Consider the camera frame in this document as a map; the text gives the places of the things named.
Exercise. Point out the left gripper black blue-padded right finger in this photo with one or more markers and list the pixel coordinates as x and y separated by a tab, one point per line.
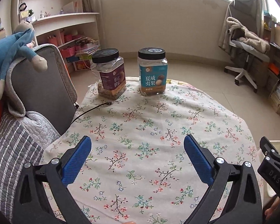
243	205

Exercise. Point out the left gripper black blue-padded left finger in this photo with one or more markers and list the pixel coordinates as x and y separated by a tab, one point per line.
31	204

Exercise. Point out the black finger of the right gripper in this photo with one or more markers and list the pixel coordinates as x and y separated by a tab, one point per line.
267	148

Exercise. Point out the white office chair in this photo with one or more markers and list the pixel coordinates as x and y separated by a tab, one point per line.
240	10

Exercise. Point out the beige blanket on chair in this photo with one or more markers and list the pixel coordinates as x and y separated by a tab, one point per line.
235	30

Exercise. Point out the floral tablecloth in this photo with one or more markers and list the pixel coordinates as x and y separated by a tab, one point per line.
137	169

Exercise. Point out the blue plush toy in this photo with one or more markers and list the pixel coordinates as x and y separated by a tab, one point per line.
16	45

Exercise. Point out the blue label nut jar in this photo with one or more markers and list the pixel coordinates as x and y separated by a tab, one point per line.
153	67

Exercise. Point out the purple label nut jar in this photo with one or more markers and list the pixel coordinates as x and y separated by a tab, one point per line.
108	68

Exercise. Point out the grey sofa armrest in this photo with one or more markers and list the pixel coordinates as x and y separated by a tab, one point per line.
50	93

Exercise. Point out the white bookshelf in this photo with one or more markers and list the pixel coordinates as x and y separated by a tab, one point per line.
63	23

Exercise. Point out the wooden desk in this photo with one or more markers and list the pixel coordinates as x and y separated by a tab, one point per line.
271	33

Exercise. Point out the person's right hand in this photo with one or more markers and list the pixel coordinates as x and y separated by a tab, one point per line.
269	211

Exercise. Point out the grey striped quilt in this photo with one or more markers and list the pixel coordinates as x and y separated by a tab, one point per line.
22	139

